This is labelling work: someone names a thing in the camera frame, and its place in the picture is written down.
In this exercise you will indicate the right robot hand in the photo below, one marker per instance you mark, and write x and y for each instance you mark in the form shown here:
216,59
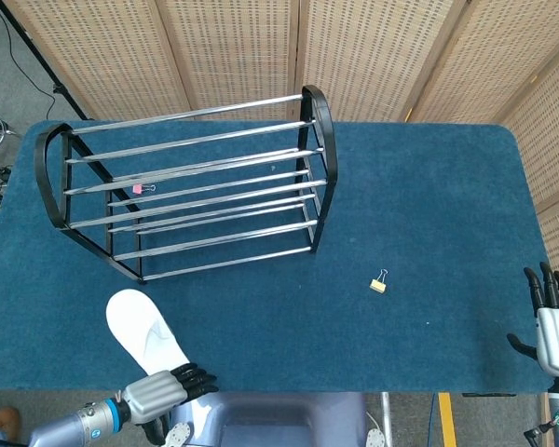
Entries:
556,335

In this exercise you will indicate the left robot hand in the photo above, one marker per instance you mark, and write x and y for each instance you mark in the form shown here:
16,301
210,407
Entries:
156,391

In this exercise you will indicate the white slipper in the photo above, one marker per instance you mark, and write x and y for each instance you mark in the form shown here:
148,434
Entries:
135,321

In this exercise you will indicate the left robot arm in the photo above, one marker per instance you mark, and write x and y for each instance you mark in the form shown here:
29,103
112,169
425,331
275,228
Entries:
74,426

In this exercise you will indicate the black chrome-bar shoe rack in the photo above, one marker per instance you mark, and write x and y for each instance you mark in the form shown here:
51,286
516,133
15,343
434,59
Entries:
324,116

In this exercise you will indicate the grey-blue robot torso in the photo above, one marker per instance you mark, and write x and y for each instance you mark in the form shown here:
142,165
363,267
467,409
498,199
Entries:
270,419

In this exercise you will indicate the yellow floor tape strip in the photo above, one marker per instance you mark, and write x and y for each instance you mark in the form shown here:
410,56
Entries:
447,419

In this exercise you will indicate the yellow binder clip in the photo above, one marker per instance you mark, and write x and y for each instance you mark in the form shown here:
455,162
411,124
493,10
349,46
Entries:
377,286

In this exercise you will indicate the pink binder clip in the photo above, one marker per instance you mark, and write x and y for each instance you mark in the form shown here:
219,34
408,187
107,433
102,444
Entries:
137,188

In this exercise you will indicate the blue carpet table cover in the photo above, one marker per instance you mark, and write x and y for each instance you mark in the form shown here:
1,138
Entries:
400,195

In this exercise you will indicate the woven bamboo folding screen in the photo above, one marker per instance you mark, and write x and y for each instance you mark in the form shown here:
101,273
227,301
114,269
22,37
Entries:
233,46

